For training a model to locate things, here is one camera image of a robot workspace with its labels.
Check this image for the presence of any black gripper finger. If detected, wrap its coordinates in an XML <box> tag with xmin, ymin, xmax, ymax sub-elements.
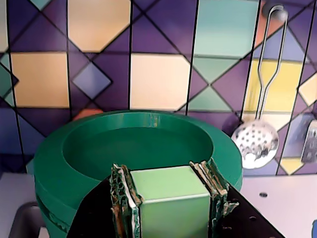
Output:
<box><xmin>189</xmin><ymin>158</ymin><xmax>285</xmax><ymax>238</ymax></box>
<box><xmin>70</xmin><ymin>163</ymin><xmax>143</xmax><ymax>238</ymax></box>

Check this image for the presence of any green round lid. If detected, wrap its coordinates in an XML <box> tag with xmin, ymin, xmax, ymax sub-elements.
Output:
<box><xmin>33</xmin><ymin>110</ymin><xmax>245</xmax><ymax>238</ymax></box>

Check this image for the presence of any green cup-shaped recipient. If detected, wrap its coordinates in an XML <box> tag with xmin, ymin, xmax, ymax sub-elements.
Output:
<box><xmin>36</xmin><ymin>195</ymin><xmax>75</xmax><ymax>238</ymax></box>

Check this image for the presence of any grey toy sink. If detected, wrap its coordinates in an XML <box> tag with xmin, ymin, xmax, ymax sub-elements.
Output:
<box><xmin>9</xmin><ymin>202</ymin><xmax>50</xmax><ymax>238</ymax></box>

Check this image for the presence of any steel skimmer spoon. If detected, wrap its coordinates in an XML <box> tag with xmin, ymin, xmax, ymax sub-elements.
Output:
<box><xmin>231</xmin><ymin>4</ymin><xmax>289</xmax><ymax>169</ymax></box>

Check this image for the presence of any steel slotted spatula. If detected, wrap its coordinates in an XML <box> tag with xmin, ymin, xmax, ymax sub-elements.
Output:
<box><xmin>301</xmin><ymin>114</ymin><xmax>317</xmax><ymax>163</ymax></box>

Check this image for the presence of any grey utensil hook peg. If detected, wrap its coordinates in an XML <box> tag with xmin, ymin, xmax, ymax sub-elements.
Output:
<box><xmin>262</xmin><ymin>0</ymin><xmax>289</xmax><ymax>20</ymax></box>

